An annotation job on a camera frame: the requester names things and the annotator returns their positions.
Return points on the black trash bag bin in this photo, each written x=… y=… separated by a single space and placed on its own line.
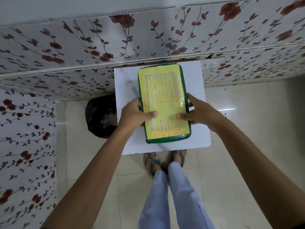
x=101 y=116

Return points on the white square table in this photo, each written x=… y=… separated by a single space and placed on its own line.
x=197 y=81

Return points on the yellow green package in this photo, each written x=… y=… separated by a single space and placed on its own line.
x=164 y=102

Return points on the person's right sandal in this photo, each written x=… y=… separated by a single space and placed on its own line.
x=178 y=156

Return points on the person's right forearm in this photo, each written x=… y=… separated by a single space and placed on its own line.
x=264 y=174

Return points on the person's right thumb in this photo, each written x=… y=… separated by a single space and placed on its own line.
x=184 y=116

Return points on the person's right hand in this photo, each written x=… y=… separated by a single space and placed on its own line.
x=202 y=112

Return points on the person's light blue trousers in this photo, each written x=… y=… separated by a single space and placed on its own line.
x=174 y=200

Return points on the person's left sandal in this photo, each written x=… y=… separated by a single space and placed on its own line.
x=152 y=163

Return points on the person's left forearm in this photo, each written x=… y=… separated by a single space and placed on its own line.
x=93 y=178

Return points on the person's left thumb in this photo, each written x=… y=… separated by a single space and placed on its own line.
x=149 y=115

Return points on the person's left hand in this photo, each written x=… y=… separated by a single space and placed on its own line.
x=131 y=114

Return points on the person's sandal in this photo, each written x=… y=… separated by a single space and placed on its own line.
x=152 y=163
x=178 y=156

